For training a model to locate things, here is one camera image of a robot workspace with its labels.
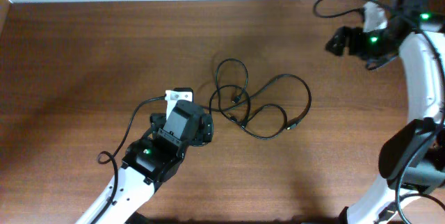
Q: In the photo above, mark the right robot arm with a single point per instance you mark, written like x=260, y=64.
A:
x=411, y=163

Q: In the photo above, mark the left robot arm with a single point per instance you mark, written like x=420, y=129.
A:
x=150, y=162

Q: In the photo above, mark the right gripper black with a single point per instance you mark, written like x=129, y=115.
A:
x=348, y=42

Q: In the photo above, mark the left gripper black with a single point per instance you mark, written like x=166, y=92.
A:
x=203, y=131

